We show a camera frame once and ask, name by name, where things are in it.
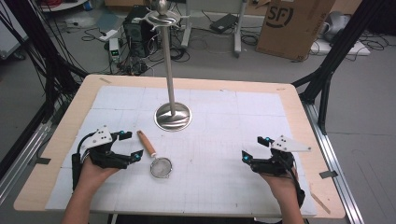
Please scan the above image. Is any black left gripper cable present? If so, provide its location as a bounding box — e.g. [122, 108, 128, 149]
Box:
[71, 132, 96, 191]

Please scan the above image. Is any small device with green display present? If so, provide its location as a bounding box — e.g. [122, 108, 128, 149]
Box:
[108, 37, 121, 63]

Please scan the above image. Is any black metal frame with cables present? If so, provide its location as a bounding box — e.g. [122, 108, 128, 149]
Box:
[0, 0, 91, 181]

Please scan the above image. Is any aluminium rail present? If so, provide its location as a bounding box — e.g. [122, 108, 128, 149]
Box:
[0, 102, 61, 204]
[301, 101, 365, 224]

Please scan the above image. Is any white power strip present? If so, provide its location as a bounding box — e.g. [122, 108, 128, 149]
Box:
[98, 28, 119, 43]

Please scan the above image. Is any black floor cable bundle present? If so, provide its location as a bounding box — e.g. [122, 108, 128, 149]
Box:
[148, 36, 191, 63]

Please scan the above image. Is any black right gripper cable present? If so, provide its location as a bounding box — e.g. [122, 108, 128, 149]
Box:
[279, 155, 306, 209]

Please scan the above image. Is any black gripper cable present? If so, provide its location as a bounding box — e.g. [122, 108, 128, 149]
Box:
[71, 132, 96, 191]
[279, 155, 306, 209]

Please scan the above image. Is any white metal stand leg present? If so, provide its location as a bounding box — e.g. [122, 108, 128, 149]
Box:
[233, 0, 250, 59]
[180, 0, 192, 49]

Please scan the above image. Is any grey tape piece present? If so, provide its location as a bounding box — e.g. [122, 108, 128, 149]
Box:
[318, 170, 339, 180]

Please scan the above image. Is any black computer tower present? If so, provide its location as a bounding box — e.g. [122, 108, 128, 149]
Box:
[122, 5, 158, 59]

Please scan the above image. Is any wooden handled mesh strainer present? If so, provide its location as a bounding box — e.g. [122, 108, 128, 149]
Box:
[136, 130, 173, 179]

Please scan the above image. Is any person's right hand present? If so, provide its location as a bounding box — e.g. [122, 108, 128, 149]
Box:
[260, 168, 300, 198]

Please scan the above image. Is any steel hook rack stand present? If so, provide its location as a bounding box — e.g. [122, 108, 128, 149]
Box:
[136, 0, 193, 133]

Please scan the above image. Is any white flat board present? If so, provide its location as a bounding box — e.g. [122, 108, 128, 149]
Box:
[310, 38, 372, 57]

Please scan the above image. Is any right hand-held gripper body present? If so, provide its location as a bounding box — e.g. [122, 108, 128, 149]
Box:
[250, 134, 312, 177]

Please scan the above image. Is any light wooden table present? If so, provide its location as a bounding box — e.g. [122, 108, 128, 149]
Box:
[13, 74, 347, 219]

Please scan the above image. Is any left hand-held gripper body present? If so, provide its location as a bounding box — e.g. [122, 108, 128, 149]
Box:
[79, 125, 134, 171]

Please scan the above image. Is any flat black device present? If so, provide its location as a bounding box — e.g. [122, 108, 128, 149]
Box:
[209, 13, 239, 35]

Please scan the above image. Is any white grid mat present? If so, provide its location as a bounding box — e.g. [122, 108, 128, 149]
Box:
[45, 85, 317, 217]

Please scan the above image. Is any brown cardboard box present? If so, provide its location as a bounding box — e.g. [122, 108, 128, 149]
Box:
[255, 0, 336, 62]

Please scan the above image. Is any person's left hand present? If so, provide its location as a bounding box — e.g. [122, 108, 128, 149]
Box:
[76, 158, 121, 189]

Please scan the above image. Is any tan tape strip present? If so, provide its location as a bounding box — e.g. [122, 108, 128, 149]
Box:
[310, 191, 332, 216]

